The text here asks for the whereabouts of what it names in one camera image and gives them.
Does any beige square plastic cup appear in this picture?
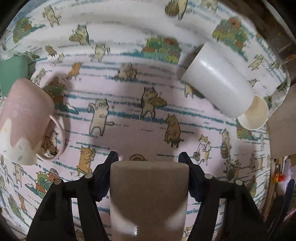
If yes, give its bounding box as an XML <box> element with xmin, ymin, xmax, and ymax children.
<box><xmin>110</xmin><ymin>161</ymin><xmax>189</xmax><ymax>240</ymax></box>

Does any cream paper cup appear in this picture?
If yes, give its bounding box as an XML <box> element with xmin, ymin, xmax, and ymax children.
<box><xmin>237</xmin><ymin>95</ymin><xmax>269</xmax><ymax>131</ymax></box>

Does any white tall plastic cup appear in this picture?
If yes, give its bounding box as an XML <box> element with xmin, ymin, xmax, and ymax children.
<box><xmin>181</xmin><ymin>42</ymin><xmax>254</xmax><ymax>118</ymax></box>

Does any green plastic cup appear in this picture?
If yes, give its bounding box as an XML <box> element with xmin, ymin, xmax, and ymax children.
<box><xmin>1</xmin><ymin>55</ymin><xmax>36</xmax><ymax>96</ymax></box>

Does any wooden cabinet panel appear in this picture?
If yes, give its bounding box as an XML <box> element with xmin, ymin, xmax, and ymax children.
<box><xmin>267</xmin><ymin>79</ymin><xmax>296</xmax><ymax>159</ymax></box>

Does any pink white ceramic mug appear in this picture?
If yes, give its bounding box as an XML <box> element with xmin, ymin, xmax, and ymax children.
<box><xmin>1</xmin><ymin>78</ymin><xmax>65</xmax><ymax>166</ymax></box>

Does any cat print bed sheet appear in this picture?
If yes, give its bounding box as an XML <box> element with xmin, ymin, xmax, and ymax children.
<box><xmin>1</xmin><ymin>1</ymin><xmax>290</xmax><ymax>234</ymax></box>

